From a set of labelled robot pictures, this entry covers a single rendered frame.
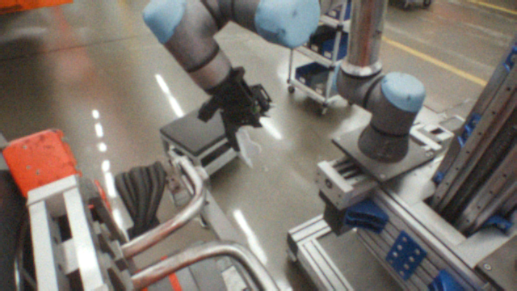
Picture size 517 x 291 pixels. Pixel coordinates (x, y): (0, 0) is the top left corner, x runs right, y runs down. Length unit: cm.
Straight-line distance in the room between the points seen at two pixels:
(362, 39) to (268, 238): 117
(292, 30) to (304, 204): 151
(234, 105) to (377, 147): 51
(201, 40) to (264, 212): 139
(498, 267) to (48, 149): 90
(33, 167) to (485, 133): 91
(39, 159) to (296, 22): 42
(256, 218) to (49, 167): 135
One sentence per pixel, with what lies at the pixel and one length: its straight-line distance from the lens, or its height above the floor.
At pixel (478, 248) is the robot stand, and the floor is 73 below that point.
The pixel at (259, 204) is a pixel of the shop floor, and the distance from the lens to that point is 180.
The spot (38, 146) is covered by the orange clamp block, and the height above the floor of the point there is 115.
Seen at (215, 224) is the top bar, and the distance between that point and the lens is 55.
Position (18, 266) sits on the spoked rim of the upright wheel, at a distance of 47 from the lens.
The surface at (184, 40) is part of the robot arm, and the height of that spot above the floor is 126.
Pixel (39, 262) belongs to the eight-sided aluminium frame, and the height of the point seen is 112.
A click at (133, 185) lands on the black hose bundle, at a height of 104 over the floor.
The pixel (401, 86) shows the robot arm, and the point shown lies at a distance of 88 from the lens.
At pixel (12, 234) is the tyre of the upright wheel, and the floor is 111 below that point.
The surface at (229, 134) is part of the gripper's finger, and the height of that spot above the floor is 107.
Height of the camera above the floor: 144
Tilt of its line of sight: 42 degrees down
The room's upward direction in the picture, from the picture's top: straight up
